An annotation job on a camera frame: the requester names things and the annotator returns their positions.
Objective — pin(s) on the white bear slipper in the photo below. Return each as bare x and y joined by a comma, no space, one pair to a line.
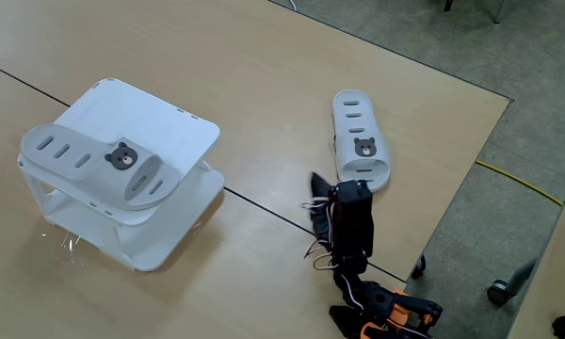
358,122
99,181

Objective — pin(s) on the white open shelf box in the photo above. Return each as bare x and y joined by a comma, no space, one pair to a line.
136,108

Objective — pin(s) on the black caster wheel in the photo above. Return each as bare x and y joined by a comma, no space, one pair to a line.
419,267

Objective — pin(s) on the grey caster wheel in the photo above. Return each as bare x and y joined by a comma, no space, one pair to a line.
498,292

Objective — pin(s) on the grey chair leg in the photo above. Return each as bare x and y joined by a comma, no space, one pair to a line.
522,278

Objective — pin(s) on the grey metal leg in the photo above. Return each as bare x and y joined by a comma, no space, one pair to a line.
499,10

